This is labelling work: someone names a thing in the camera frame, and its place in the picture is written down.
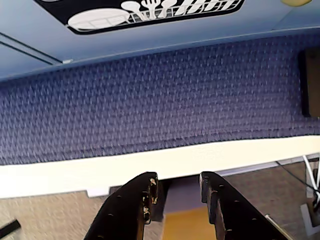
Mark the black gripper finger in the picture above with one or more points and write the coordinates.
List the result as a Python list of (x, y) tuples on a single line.
[(232, 210), (125, 207)]

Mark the yellow flat panel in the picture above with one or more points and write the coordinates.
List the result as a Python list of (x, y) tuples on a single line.
[(185, 225)]

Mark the blue textured fabric mat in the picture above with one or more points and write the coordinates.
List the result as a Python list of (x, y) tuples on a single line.
[(160, 100)]

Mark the black flat bar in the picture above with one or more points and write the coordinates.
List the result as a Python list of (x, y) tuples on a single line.
[(8, 227)]

